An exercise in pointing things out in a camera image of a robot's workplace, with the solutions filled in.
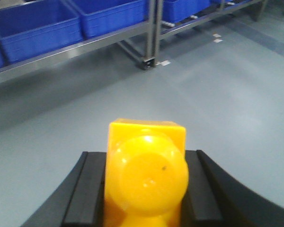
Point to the steel floor rack frame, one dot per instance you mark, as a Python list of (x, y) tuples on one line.
[(140, 41)]

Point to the yellow toy brick block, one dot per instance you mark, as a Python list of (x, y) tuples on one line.
[(146, 174)]

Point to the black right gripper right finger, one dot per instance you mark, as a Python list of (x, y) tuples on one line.
[(216, 199)]

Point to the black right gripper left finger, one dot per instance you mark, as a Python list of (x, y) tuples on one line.
[(79, 200)]

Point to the blue bin on rack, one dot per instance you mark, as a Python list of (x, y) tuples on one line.
[(100, 17), (177, 10), (36, 28)]

